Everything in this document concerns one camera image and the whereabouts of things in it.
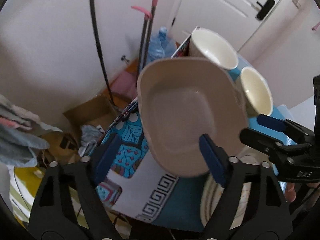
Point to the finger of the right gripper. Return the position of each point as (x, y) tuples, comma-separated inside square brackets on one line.
[(275, 124), (274, 148)]

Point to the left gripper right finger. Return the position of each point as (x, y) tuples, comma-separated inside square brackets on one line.
[(267, 212)]

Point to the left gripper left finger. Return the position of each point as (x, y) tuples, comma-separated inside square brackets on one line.
[(52, 215)]

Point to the cream bowl with duck print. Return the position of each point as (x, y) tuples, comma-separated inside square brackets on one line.
[(257, 95)]

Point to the beige square plastic bowl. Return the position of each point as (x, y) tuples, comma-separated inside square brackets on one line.
[(181, 99)]

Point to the pile of clothes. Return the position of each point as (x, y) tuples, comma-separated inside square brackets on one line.
[(21, 135)]

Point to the cardboard box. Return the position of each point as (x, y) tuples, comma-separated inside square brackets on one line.
[(95, 112)]

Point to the blue water bottle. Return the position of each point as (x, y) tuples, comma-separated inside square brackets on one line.
[(160, 46)]

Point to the white panel door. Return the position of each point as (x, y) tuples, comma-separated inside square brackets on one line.
[(235, 20)]

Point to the black curved rack pole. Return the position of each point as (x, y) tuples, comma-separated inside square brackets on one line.
[(98, 47)]

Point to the black door handle lock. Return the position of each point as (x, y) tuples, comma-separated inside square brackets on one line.
[(264, 9)]

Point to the wall light switch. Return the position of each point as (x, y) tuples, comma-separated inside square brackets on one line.
[(296, 3)]

